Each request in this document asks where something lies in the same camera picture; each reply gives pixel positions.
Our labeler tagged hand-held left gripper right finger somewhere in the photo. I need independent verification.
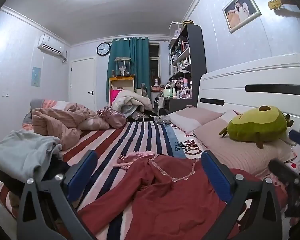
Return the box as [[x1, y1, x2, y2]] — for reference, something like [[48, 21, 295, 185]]
[[201, 150, 283, 240]]

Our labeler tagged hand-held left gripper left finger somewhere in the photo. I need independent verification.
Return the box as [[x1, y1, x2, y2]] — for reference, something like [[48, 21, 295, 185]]
[[16, 150, 98, 240]]

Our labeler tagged red knit sweater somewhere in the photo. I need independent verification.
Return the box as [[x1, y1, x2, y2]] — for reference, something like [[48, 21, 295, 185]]
[[77, 154, 288, 240]]

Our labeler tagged large pink pillow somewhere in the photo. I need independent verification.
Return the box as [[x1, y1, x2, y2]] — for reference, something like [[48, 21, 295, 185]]
[[192, 110, 297, 178]]

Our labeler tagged green avocado plush toy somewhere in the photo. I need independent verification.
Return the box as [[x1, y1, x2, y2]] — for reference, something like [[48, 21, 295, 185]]
[[219, 106, 294, 149]]

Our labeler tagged pink ribbed quilt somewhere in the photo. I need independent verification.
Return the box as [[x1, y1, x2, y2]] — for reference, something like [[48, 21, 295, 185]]
[[31, 102, 110, 151]]

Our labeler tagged pink small garment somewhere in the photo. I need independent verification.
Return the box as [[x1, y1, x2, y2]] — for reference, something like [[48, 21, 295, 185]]
[[112, 151, 163, 171]]

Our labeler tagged pink and white pillow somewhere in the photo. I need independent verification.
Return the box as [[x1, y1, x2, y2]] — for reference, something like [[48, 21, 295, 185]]
[[166, 107, 226, 134]]

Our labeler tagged striped bed sheet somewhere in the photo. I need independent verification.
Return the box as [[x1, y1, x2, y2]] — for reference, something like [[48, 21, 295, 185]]
[[0, 120, 300, 240]]

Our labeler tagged light grey garment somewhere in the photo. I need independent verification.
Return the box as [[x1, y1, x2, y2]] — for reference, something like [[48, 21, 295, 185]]
[[0, 129, 63, 183]]

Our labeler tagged shiny pink satin cloth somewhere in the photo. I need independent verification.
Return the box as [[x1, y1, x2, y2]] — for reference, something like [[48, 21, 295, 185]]
[[97, 106, 127, 130]]

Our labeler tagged black garment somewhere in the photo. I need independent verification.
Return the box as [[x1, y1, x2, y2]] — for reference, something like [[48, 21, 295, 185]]
[[0, 154, 72, 196]]

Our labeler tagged clear plastic bag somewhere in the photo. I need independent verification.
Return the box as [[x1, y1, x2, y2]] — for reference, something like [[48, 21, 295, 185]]
[[154, 115, 172, 126]]

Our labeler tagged dark cluttered desk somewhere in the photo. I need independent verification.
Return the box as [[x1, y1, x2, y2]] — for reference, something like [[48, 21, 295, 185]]
[[162, 79, 198, 117]]

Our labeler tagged bright pink bag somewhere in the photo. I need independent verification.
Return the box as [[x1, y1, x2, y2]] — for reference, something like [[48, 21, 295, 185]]
[[109, 89, 123, 107]]

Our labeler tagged white door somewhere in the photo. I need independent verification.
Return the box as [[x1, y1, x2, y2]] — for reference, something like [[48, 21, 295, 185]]
[[70, 57, 96, 112]]

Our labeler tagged pile of beige blankets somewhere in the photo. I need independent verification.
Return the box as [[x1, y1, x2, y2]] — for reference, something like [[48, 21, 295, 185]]
[[111, 90, 154, 118]]

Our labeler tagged white bed headboard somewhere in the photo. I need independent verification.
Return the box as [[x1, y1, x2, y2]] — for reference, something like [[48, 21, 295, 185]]
[[197, 53, 300, 135]]

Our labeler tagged yellow shelf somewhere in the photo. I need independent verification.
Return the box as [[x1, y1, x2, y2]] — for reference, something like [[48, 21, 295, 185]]
[[108, 75, 136, 105]]

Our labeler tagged wig on stand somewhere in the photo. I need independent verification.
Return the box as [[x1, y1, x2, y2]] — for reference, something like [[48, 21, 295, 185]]
[[151, 76, 162, 92]]

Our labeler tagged glass display case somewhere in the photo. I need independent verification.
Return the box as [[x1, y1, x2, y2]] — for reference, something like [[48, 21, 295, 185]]
[[114, 57, 132, 77]]

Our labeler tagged dark tall bookshelf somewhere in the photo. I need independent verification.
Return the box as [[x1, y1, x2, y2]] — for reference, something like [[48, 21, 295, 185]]
[[169, 24, 207, 108]]

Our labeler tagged teal curtain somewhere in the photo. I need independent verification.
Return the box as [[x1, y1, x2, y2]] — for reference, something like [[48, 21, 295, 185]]
[[107, 37, 150, 103]]

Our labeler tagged white air conditioner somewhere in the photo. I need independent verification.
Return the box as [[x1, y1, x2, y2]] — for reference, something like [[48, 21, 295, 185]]
[[37, 34, 68, 62]]

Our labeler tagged window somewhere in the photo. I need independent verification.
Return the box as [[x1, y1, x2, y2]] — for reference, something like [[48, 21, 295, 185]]
[[149, 42, 161, 93]]

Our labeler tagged yellow guitar headstock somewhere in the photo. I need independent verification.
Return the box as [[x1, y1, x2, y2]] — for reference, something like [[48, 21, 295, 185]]
[[268, 0, 300, 11]]

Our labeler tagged clear box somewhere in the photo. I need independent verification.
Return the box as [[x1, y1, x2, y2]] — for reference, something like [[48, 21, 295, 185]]
[[169, 21, 185, 39]]

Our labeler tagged blue wall poster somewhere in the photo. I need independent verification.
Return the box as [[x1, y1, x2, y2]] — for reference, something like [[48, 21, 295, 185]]
[[31, 67, 42, 87]]

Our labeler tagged round wall clock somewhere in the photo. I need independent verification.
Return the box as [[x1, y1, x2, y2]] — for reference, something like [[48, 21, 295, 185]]
[[96, 42, 111, 56]]

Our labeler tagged framed wall photo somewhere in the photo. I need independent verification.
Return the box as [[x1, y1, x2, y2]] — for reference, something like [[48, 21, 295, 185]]
[[222, 0, 262, 34]]

